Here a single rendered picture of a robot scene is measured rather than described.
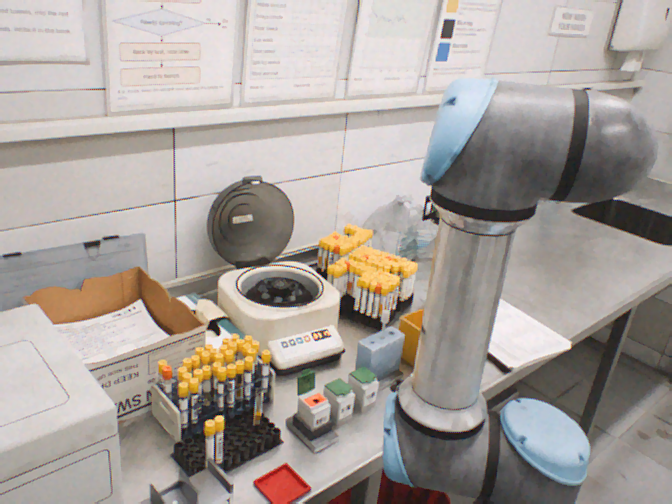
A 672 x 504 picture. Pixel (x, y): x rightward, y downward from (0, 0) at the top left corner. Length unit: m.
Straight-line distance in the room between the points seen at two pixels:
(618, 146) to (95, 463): 0.66
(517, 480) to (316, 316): 0.63
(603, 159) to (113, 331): 0.99
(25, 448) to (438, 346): 0.46
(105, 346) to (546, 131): 0.94
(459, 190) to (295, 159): 1.00
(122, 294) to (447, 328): 0.85
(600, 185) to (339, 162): 1.14
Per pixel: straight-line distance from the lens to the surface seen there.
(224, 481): 0.99
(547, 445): 0.81
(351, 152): 1.72
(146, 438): 1.14
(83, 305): 1.35
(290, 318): 1.26
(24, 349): 0.86
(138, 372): 1.13
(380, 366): 1.25
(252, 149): 1.50
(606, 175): 0.64
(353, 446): 1.13
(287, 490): 1.04
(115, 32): 1.28
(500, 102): 0.62
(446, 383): 0.75
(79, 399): 0.76
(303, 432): 1.12
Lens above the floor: 1.64
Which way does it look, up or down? 25 degrees down
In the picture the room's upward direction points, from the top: 6 degrees clockwise
